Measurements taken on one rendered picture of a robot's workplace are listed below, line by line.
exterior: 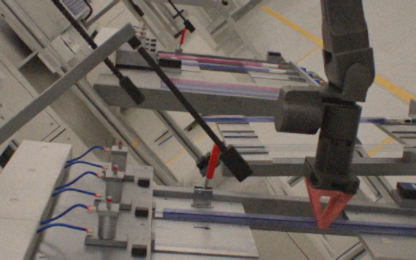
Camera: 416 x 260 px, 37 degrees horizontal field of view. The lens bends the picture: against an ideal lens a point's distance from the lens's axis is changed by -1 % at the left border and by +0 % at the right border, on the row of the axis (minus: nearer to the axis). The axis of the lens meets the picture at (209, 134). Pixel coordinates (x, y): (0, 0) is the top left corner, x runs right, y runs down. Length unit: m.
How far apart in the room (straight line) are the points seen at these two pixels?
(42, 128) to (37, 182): 0.99
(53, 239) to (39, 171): 0.17
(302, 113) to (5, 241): 0.46
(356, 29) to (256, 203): 0.35
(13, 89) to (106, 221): 1.14
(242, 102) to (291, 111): 0.91
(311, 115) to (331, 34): 0.12
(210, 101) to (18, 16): 0.58
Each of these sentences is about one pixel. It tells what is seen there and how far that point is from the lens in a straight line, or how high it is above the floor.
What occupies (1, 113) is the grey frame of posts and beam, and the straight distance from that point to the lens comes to 1.07.
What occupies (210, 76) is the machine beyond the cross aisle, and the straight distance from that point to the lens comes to 5.44.
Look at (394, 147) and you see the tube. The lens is 1.27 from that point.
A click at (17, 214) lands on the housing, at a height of 1.26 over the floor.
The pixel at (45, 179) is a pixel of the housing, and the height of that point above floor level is 1.25.
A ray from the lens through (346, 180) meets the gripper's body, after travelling 0.96.
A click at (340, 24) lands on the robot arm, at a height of 1.15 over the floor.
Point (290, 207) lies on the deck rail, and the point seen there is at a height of 0.92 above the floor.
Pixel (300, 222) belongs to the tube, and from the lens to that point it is 1.02.
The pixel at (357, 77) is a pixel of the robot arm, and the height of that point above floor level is 1.08.
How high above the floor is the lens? 1.39
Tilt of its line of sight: 16 degrees down
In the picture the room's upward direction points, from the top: 40 degrees counter-clockwise
